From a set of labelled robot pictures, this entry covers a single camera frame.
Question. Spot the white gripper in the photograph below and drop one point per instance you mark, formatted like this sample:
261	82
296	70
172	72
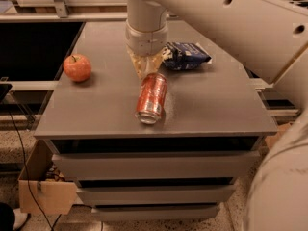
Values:
145	39

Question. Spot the red coke can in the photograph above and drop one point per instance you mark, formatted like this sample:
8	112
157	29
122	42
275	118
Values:
150	105

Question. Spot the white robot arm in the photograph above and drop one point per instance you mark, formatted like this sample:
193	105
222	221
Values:
270	38

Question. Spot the blue chip bag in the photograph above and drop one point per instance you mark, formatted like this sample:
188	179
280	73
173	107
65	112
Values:
180	56

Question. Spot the red apple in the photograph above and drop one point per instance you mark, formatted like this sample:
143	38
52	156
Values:
77	67

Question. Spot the grey drawer cabinet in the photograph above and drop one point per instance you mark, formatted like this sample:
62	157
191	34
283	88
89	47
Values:
165	147

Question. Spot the cardboard box right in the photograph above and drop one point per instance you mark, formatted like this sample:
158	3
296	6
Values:
273	139

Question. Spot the cardboard box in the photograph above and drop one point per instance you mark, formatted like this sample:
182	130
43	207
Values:
273	139
39	195

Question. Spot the cardboard box left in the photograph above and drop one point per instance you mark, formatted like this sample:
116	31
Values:
39	195

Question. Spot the white shoe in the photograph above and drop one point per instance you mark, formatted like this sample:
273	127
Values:
20	219

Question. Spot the metal shelf frame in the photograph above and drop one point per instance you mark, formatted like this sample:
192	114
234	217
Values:
24	11

